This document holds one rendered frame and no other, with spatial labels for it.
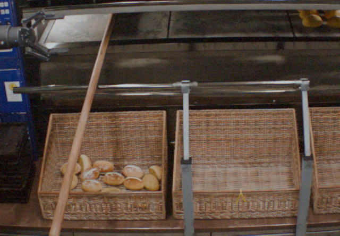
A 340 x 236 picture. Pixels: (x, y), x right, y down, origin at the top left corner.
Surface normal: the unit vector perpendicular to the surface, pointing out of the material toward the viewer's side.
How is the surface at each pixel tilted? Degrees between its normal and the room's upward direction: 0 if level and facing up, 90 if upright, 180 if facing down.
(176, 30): 0
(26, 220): 0
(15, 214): 0
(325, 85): 68
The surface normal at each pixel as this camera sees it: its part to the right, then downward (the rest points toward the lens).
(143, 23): -0.05, -0.87
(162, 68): -0.05, 0.17
